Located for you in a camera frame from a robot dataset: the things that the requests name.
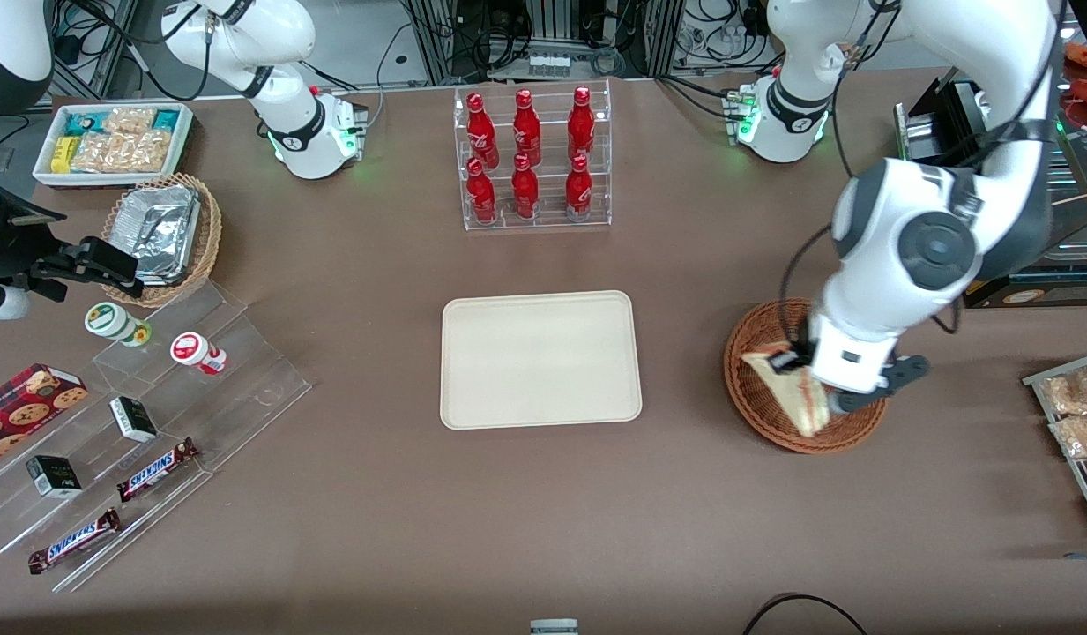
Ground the black sealing machine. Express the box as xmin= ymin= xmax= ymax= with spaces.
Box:
xmin=894 ymin=75 xmax=1087 ymax=310

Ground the Snickers chocolate bar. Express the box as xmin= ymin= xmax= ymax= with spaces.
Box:
xmin=26 ymin=508 xmax=122 ymax=576
xmin=115 ymin=437 xmax=201 ymax=504

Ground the small black box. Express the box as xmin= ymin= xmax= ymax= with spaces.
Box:
xmin=25 ymin=454 xmax=84 ymax=500
xmin=108 ymin=396 xmax=160 ymax=445

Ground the red lid yogurt bottle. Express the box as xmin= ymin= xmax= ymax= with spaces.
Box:
xmin=169 ymin=332 xmax=229 ymax=377

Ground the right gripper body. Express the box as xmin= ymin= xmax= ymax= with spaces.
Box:
xmin=0 ymin=173 xmax=43 ymax=285

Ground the black looped cable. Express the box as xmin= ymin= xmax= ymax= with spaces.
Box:
xmin=741 ymin=593 xmax=871 ymax=635

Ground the brown round wicker basket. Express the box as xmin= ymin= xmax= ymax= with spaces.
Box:
xmin=723 ymin=297 xmax=890 ymax=456

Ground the aluminium frame rack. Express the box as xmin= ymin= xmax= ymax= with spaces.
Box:
xmin=400 ymin=0 xmax=687 ymax=86

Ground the triangle sandwich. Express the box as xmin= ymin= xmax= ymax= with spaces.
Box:
xmin=741 ymin=350 xmax=832 ymax=438

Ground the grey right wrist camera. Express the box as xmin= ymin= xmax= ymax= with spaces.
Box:
xmin=0 ymin=280 xmax=34 ymax=324

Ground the white rectangular snack bin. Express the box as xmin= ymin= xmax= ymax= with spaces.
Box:
xmin=32 ymin=101 xmax=196 ymax=191

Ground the small clear cracker bag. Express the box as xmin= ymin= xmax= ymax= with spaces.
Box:
xmin=101 ymin=107 xmax=158 ymax=136

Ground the green lid yogurt bottle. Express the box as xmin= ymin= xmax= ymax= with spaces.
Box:
xmin=84 ymin=302 xmax=153 ymax=348

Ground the cream rectangular tray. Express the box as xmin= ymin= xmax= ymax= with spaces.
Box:
xmin=439 ymin=289 xmax=644 ymax=432

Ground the clear acrylic bottle rack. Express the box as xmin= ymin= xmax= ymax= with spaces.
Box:
xmin=452 ymin=78 xmax=614 ymax=233

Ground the red cola bottle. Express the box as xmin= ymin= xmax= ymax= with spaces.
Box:
xmin=465 ymin=157 xmax=498 ymax=225
xmin=512 ymin=88 xmax=543 ymax=168
xmin=510 ymin=153 xmax=540 ymax=220
xmin=567 ymin=86 xmax=596 ymax=163
xmin=564 ymin=153 xmax=594 ymax=222
xmin=465 ymin=92 xmax=501 ymax=170

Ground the clear acrylic stepped display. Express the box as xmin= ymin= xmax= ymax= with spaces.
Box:
xmin=0 ymin=280 xmax=314 ymax=594

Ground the light wicker basket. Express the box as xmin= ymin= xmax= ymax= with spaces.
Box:
xmin=101 ymin=173 xmax=223 ymax=309

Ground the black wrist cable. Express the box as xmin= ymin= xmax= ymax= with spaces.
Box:
xmin=778 ymin=223 xmax=837 ymax=355

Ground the large clear cracker bag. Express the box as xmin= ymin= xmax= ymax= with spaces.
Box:
xmin=71 ymin=130 xmax=174 ymax=174

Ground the red plaid cookie box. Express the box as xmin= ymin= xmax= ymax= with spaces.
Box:
xmin=0 ymin=362 xmax=91 ymax=469

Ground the aluminium foil container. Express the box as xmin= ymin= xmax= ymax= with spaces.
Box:
xmin=114 ymin=184 xmax=202 ymax=288

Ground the grey wire rack tray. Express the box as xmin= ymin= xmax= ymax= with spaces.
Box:
xmin=1022 ymin=350 xmax=1087 ymax=541

